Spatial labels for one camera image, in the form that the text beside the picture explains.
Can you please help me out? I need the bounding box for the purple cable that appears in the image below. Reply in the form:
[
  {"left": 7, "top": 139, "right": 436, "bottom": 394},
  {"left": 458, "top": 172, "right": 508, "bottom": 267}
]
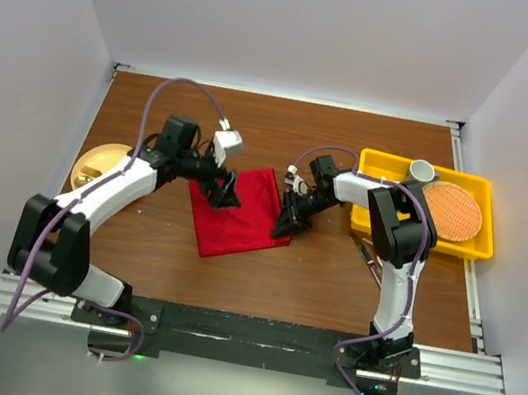
[
  {"left": 0, "top": 54, "right": 238, "bottom": 377},
  {"left": 249, "top": 139, "right": 446, "bottom": 395}
]

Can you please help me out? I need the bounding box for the gold spoon on plate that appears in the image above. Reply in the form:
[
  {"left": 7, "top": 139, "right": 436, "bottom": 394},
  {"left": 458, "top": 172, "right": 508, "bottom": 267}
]
[{"left": 75, "top": 165, "right": 102, "bottom": 186}]

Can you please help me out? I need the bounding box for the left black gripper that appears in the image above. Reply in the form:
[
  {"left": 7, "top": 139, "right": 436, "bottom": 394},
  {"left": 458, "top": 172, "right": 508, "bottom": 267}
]
[{"left": 170, "top": 138, "right": 250, "bottom": 213}]

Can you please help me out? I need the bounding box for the white cup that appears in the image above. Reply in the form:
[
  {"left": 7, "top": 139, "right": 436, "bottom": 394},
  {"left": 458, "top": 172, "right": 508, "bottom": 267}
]
[{"left": 405, "top": 159, "right": 440, "bottom": 186}]

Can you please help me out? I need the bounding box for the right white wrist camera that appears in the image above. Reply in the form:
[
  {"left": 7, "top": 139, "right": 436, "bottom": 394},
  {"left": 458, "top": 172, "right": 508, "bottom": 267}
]
[{"left": 285, "top": 165, "right": 309, "bottom": 196}]

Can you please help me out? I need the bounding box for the yellow plastic tray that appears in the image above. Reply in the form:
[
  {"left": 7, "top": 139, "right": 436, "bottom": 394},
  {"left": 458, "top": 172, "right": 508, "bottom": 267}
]
[{"left": 350, "top": 148, "right": 494, "bottom": 260}]

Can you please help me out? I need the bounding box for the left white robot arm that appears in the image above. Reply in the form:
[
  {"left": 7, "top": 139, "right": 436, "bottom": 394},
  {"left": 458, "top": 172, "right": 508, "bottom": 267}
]
[{"left": 7, "top": 115, "right": 244, "bottom": 327}]

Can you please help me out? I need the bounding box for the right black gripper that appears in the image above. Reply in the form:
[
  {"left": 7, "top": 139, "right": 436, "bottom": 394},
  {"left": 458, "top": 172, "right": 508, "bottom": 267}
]
[{"left": 270, "top": 184, "right": 342, "bottom": 250}]

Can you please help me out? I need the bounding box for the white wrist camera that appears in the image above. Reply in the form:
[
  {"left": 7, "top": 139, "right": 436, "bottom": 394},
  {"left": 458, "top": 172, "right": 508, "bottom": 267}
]
[
  {"left": 212, "top": 119, "right": 244, "bottom": 167},
  {"left": 285, "top": 165, "right": 309, "bottom": 196}
]

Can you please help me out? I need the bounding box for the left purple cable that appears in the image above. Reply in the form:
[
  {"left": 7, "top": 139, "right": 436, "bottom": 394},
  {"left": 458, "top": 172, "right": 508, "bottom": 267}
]
[{"left": 0, "top": 54, "right": 238, "bottom": 377}]

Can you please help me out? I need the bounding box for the round wooden plate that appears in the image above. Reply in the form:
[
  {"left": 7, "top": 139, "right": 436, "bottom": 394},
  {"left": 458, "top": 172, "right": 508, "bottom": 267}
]
[{"left": 69, "top": 143, "right": 131, "bottom": 190}]

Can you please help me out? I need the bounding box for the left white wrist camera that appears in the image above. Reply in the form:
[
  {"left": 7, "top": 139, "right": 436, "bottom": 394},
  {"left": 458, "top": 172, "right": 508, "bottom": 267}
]
[{"left": 212, "top": 119, "right": 244, "bottom": 167}]

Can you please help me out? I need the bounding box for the silver fork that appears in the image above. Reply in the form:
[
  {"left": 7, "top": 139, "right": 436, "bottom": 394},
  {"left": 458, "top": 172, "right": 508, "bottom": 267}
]
[{"left": 360, "top": 237, "right": 383, "bottom": 270}]

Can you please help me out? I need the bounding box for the silver knife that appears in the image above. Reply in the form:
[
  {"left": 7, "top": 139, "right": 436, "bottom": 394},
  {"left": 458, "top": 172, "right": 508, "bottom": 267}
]
[{"left": 350, "top": 232, "right": 383, "bottom": 288}]

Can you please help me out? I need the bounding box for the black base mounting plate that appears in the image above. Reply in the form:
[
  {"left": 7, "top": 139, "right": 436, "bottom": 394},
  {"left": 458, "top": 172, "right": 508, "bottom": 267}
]
[{"left": 71, "top": 296, "right": 422, "bottom": 395}]

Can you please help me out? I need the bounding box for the red cloth napkin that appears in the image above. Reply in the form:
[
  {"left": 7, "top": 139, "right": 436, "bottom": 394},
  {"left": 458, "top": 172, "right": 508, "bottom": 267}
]
[{"left": 189, "top": 167, "right": 290, "bottom": 258}]

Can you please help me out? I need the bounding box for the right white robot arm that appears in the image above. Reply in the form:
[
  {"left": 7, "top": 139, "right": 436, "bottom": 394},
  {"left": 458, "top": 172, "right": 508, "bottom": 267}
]
[{"left": 271, "top": 155, "right": 437, "bottom": 372}]

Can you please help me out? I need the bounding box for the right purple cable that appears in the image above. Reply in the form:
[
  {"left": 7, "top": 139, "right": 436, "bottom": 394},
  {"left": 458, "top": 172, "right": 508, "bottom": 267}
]
[{"left": 249, "top": 139, "right": 446, "bottom": 395}]

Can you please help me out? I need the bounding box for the orange woven coaster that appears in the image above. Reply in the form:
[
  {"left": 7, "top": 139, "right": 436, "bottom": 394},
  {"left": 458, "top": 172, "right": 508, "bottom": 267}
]
[{"left": 423, "top": 181, "right": 483, "bottom": 243}]

